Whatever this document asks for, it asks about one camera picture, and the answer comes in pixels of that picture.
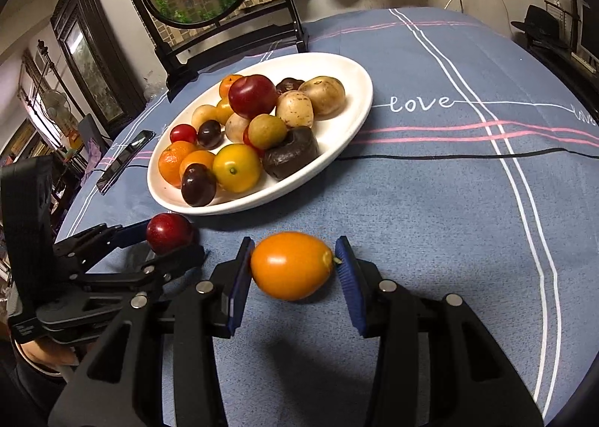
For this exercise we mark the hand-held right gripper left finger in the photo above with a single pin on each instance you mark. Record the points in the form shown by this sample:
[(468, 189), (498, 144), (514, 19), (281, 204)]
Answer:
[(238, 286)]

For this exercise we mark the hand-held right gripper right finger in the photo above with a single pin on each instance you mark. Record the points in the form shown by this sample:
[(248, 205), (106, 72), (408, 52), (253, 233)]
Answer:
[(351, 286)]

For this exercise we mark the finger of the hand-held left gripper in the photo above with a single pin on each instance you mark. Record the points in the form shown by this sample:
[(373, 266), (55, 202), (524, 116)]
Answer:
[(180, 258), (133, 232)]

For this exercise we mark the small red plum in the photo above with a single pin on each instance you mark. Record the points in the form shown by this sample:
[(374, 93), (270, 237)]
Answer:
[(169, 231)]

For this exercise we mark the large smooth orange citrus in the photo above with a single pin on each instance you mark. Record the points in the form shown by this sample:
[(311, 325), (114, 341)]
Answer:
[(292, 265)]

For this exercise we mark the dark purple plum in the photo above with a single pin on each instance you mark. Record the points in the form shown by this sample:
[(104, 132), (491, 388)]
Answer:
[(199, 185), (209, 134)]

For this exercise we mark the orange tangerine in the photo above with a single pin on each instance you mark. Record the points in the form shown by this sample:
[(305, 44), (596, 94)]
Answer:
[(173, 162), (228, 85)]

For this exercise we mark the small smooth orange citrus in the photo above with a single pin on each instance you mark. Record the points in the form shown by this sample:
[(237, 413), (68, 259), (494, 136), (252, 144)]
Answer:
[(199, 159), (223, 112)]

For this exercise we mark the yellow citrus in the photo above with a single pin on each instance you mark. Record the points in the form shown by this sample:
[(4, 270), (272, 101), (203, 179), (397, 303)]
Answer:
[(236, 168)]

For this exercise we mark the pale yellow loquat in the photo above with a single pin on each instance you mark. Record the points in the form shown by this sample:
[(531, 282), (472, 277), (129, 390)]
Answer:
[(235, 128), (203, 115)]

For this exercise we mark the dark brown dried persimmon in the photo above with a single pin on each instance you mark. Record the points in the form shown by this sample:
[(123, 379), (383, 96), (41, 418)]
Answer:
[(290, 155)]

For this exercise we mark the yellow-green plum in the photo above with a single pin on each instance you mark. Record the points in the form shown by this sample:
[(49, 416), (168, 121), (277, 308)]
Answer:
[(266, 131)]

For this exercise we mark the large red plum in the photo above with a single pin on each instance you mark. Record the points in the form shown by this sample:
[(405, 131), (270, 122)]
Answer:
[(251, 95)]

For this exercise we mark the pale striped pepino melon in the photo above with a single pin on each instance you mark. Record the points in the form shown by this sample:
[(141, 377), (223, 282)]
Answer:
[(295, 109)]

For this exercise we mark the tan potato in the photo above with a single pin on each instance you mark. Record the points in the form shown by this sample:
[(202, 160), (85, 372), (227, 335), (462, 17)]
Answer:
[(323, 97)]

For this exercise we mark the maroon mangosteen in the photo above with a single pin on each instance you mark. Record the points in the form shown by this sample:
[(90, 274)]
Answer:
[(286, 85)]

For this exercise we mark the white oval plate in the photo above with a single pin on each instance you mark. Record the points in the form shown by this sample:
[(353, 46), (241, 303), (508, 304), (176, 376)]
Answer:
[(346, 80)]

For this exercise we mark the person's left hand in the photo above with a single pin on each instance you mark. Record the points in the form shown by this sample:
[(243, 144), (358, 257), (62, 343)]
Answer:
[(44, 356)]

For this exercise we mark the black smartphone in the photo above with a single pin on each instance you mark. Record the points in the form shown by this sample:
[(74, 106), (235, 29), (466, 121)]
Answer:
[(124, 162)]

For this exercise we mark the purple cloth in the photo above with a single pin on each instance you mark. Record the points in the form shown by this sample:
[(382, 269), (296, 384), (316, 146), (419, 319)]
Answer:
[(93, 150)]

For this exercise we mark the white electric fan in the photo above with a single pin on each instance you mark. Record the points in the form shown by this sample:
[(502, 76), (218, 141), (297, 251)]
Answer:
[(51, 101)]

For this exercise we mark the dark wooden framed painting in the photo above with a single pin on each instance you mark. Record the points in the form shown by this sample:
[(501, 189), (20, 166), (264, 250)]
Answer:
[(89, 62)]

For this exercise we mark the black hat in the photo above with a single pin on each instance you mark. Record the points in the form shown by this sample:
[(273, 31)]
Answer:
[(538, 22)]

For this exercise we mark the grey computer monitor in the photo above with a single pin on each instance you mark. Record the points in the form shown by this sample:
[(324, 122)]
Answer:
[(589, 29)]

